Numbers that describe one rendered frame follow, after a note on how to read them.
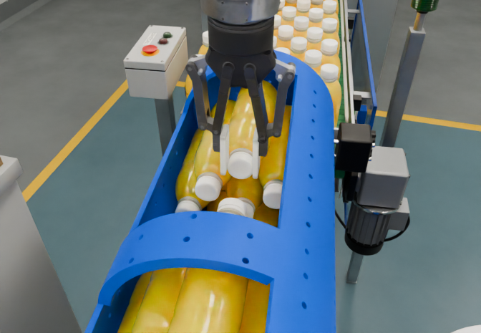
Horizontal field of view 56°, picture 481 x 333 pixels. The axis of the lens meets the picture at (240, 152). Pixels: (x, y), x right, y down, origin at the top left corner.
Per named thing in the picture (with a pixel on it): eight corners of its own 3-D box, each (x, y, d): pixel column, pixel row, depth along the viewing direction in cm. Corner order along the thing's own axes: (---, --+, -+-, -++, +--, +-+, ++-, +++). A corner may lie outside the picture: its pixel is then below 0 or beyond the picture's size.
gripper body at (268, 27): (195, 22, 47) (200, 97, 53) (275, 28, 46) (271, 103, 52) (210, -4, 53) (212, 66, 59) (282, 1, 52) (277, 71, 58)
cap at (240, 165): (256, 150, 65) (255, 158, 63) (254, 171, 67) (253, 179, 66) (230, 147, 65) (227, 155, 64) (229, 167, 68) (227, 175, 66)
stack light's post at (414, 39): (346, 282, 186) (410, 32, 116) (346, 274, 189) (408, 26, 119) (356, 283, 185) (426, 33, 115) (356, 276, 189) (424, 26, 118)
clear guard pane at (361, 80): (346, 229, 148) (373, 107, 118) (341, 101, 208) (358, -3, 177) (347, 230, 148) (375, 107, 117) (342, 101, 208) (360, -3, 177)
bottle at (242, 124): (280, 81, 78) (268, 144, 64) (275, 116, 83) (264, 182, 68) (240, 76, 79) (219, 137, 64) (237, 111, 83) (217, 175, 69)
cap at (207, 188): (209, 195, 72) (207, 203, 71) (192, 180, 71) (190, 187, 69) (227, 185, 70) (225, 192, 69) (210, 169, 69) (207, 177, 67)
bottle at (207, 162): (228, 137, 88) (209, 205, 74) (203, 112, 85) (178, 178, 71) (255, 119, 84) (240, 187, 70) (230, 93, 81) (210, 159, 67)
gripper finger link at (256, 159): (255, 126, 61) (260, 127, 61) (255, 165, 66) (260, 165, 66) (252, 140, 59) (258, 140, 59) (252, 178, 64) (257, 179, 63)
